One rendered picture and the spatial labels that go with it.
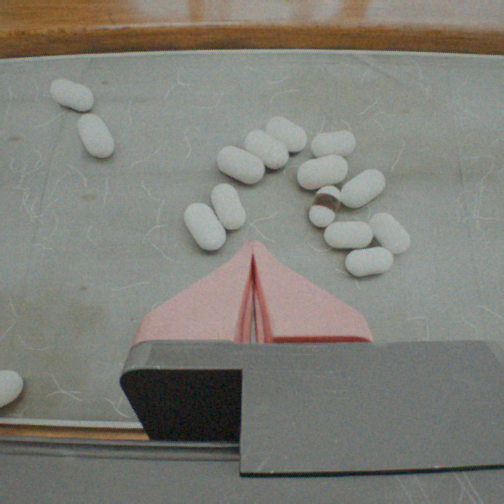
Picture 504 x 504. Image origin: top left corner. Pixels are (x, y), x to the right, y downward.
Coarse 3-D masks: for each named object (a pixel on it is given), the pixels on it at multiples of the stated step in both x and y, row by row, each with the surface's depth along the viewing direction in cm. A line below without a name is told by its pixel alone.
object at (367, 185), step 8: (360, 176) 20; (368, 176) 20; (376, 176) 20; (352, 184) 20; (360, 184) 20; (368, 184) 20; (376, 184) 20; (384, 184) 20; (344, 192) 20; (352, 192) 20; (360, 192) 19; (368, 192) 20; (376, 192) 20; (344, 200) 20; (352, 200) 20; (360, 200) 20; (368, 200) 20
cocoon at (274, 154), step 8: (248, 136) 21; (256, 136) 21; (264, 136) 21; (248, 144) 21; (256, 144) 21; (264, 144) 20; (272, 144) 20; (280, 144) 20; (248, 152) 21; (256, 152) 21; (264, 152) 21; (272, 152) 20; (280, 152) 20; (264, 160) 21; (272, 160) 21; (280, 160) 21; (272, 168) 21
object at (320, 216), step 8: (320, 192) 20; (328, 192) 20; (336, 192) 20; (312, 208) 20; (320, 208) 19; (312, 216) 20; (320, 216) 19; (328, 216) 19; (320, 224) 20; (328, 224) 20
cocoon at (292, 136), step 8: (272, 120) 21; (280, 120) 21; (272, 128) 21; (280, 128) 21; (288, 128) 21; (296, 128) 21; (272, 136) 21; (280, 136) 21; (288, 136) 21; (296, 136) 21; (304, 136) 21; (288, 144) 21; (296, 144) 21; (304, 144) 21
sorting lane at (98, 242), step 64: (0, 64) 25; (64, 64) 25; (128, 64) 25; (192, 64) 25; (256, 64) 25; (320, 64) 25; (384, 64) 25; (448, 64) 25; (0, 128) 23; (64, 128) 23; (128, 128) 23; (192, 128) 23; (256, 128) 23; (320, 128) 23; (384, 128) 23; (448, 128) 23; (0, 192) 22; (64, 192) 22; (128, 192) 22; (192, 192) 22; (256, 192) 22; (384, 192) 22; (448, 192) 22; (0, 256) 20; (64, 256) 20; (128, 256) 20; (192, 256) 20; (320, 256) 20; (448, 256) 20; (0, 320) 19; (64, 320) 19; (128, 320) 19; (384, 320) 19; (448, 320) 19; (64, 384) 18
